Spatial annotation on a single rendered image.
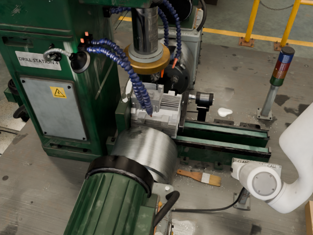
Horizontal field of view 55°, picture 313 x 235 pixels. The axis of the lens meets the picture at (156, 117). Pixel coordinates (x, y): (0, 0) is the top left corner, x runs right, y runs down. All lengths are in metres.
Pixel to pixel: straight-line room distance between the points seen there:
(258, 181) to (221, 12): 3.68
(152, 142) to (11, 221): 0.70
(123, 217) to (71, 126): 0.64
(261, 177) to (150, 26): 0.59
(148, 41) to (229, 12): 3.37
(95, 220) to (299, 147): 0.49
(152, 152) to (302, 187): 0.48
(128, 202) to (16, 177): 0.88
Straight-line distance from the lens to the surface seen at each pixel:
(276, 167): 1.17
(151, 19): 1.03
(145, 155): 1.02
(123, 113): 1.18
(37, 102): 1.25
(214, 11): 4.36
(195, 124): 1.45
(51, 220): 1.38
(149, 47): 1.09
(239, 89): 1.85
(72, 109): 1.20
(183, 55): 1.48
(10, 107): 2.47
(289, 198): 0.86
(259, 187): 0.81
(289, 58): 1.48
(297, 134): 0.76
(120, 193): 0.74
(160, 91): 1.30
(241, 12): 4.41
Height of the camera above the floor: 1.99
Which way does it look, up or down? 47 degrees down
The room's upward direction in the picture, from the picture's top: straight up
